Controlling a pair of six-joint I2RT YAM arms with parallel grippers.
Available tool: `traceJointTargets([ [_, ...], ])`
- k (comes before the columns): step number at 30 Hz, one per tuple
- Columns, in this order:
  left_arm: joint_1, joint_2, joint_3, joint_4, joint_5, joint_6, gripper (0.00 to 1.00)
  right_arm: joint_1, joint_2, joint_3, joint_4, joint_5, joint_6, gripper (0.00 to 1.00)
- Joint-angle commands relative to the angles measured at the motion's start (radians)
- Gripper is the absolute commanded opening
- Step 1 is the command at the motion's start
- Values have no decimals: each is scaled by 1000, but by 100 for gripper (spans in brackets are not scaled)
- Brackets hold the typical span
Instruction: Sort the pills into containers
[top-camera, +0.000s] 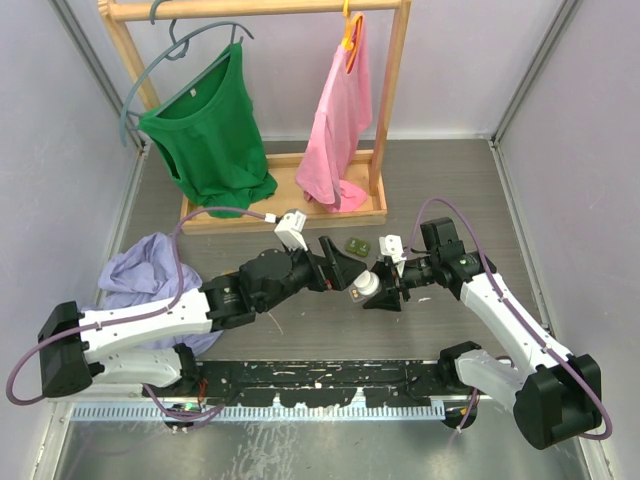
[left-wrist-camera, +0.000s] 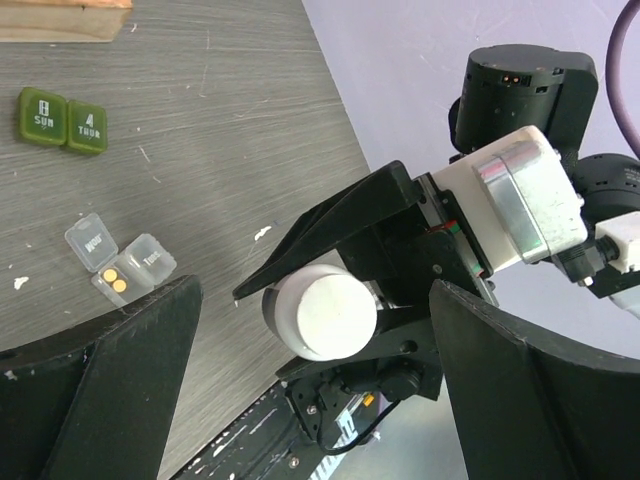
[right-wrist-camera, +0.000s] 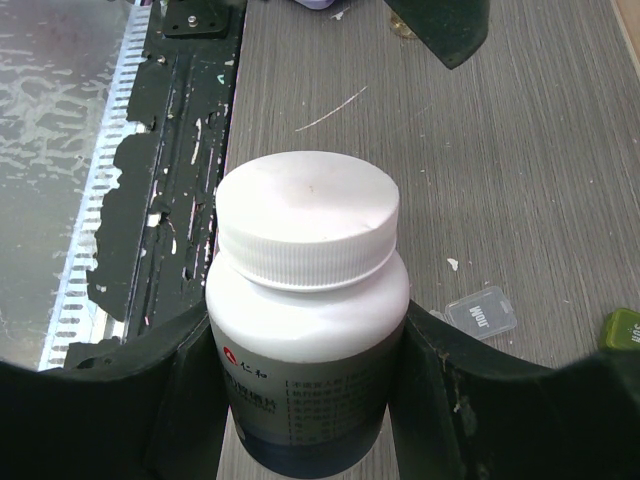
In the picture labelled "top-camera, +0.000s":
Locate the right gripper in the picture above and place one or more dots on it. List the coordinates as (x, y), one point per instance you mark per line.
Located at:
(387, 300)

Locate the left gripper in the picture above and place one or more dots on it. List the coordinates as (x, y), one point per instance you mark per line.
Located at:
(345, 269)

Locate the white pill bottle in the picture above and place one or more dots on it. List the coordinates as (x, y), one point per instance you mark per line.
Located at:
(368, 284)

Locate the clear pill box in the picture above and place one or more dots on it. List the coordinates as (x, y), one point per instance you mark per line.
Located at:
(355, 294)

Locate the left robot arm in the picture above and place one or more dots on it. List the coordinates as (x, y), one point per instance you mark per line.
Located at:
(79, 349)

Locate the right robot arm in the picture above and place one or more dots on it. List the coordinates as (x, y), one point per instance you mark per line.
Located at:
(552, 393)

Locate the green pill box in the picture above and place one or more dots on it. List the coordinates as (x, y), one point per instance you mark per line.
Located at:
(358, 247)

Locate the wooden clothes rack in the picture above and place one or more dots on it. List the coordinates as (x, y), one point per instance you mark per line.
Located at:
(365, 169)

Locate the pink t-shirt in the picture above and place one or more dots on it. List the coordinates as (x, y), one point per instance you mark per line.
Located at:
(344, 112)

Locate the lavender cloth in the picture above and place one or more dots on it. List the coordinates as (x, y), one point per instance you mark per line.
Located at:
(146, 272)

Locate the green t-shirt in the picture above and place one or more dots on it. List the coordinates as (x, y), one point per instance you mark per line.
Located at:
(209, 140)

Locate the orange-yellow plastic hanger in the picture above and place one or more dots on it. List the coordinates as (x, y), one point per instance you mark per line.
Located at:
(352, 33)

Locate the grey-blue plastic hanger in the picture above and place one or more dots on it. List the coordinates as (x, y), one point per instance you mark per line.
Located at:
(176, 51)

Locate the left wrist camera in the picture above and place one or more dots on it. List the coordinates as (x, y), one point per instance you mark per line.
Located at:
(289, 229)

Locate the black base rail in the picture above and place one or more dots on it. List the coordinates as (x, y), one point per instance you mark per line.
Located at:
(394, 388)

